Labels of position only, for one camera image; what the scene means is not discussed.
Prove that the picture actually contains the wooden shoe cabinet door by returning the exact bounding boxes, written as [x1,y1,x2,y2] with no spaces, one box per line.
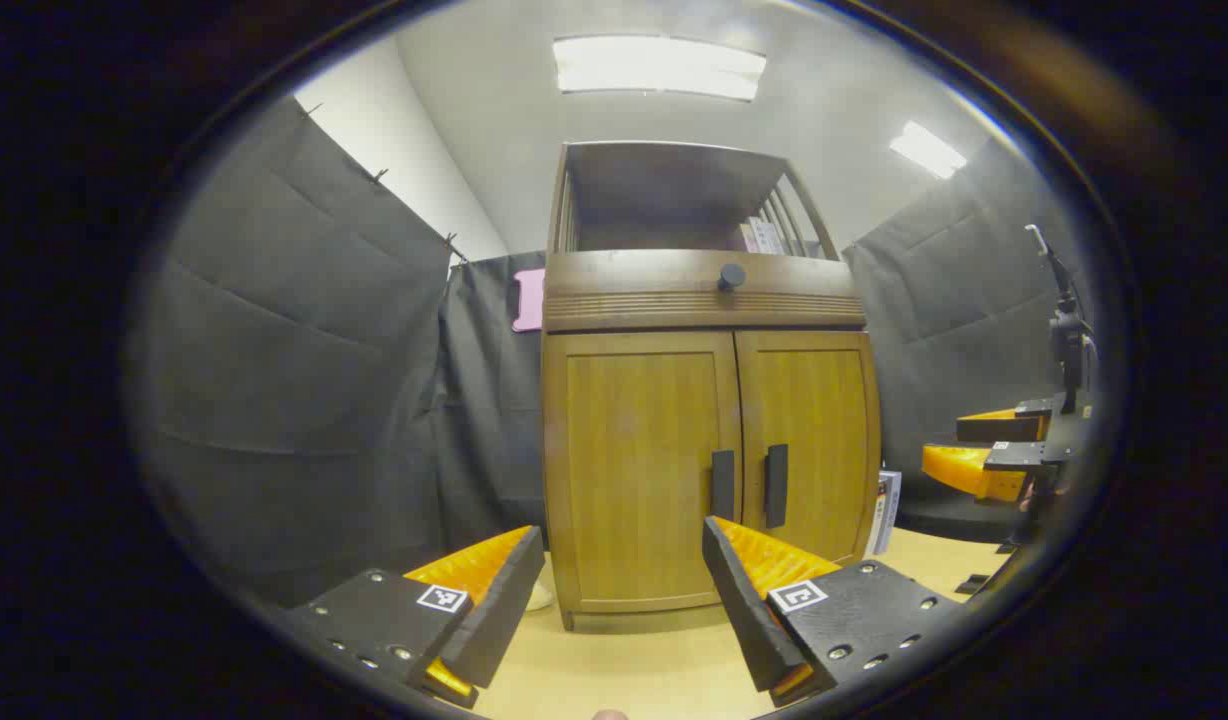
[546,332,743,613]
[736,330,881,566]

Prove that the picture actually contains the wooden drawer with black knob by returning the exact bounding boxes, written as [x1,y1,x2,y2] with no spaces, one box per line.
[544,250,867,331]

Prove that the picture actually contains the black backdrop cloth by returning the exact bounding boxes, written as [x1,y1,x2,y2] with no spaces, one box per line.
[129,95,1100,606]

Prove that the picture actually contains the large rectangular ceiling light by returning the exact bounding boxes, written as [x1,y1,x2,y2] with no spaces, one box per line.
[554,35,767,101]

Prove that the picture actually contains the wooden double-door shoe cabinet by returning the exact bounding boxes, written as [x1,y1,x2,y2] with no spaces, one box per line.
[540,140,883,633]

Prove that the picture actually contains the white printed box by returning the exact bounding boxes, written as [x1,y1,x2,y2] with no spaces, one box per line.
[867,470,903,557]

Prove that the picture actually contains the pale upright books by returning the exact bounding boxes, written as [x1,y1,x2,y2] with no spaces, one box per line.
[739,218,787,256]

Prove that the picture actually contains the small ceiling light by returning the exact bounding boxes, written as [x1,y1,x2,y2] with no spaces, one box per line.
[889,120,968,181]

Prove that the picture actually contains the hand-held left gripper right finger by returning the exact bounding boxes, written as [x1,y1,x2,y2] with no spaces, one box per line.
[702,516,965,709]

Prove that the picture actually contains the black tripod stand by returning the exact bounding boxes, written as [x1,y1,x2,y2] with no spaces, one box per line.
[1024,225,1100,413]

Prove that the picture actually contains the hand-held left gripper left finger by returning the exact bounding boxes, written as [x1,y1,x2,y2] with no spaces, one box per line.
[284,525,547,711]

